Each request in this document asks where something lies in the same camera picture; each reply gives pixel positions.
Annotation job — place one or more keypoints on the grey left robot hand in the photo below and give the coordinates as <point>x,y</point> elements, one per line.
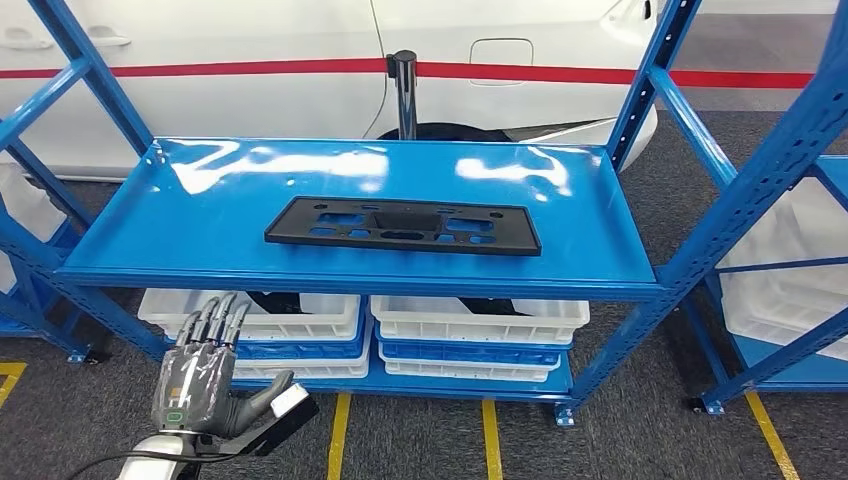
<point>192,391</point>

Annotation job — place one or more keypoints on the black plastic bracket panel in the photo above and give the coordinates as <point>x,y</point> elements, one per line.
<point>517,238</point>

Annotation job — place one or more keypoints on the black curved trim part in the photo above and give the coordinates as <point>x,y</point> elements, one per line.
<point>490,307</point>
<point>278,303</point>

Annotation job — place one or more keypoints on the white car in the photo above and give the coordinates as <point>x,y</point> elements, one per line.
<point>199,106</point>

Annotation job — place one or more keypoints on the chrome stanchion post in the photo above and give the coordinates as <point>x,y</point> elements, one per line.
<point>405,99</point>

